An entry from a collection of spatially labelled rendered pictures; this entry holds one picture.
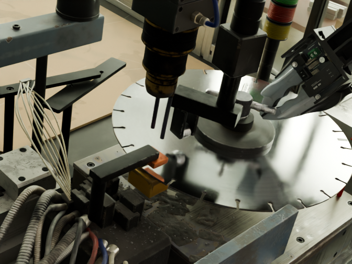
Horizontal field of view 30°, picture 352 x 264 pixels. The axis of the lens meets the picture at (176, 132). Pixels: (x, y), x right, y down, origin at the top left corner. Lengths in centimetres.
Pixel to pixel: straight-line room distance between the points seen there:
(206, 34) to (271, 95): 65
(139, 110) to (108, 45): 61
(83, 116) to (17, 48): 41
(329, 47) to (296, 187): 18
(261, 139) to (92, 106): 47
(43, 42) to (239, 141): 28
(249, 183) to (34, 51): 32
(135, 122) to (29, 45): 17
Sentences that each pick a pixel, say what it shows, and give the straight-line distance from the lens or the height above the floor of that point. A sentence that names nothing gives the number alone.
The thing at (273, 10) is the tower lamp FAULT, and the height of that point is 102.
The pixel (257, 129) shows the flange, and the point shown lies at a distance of 89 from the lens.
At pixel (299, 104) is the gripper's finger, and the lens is 83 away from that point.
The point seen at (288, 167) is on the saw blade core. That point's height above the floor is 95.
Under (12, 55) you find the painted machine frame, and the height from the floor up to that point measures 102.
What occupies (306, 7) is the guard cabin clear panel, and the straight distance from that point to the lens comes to 134.
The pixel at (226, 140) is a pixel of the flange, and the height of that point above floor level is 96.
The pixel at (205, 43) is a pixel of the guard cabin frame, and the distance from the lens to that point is 150.
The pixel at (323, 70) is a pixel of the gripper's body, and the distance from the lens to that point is 77.
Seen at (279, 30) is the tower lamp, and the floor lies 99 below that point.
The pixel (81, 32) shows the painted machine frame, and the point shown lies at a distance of 90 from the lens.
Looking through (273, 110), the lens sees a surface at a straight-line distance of 86.
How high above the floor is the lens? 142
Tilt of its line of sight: 33 degrees down
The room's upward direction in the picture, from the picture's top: 11 degrees clockwise
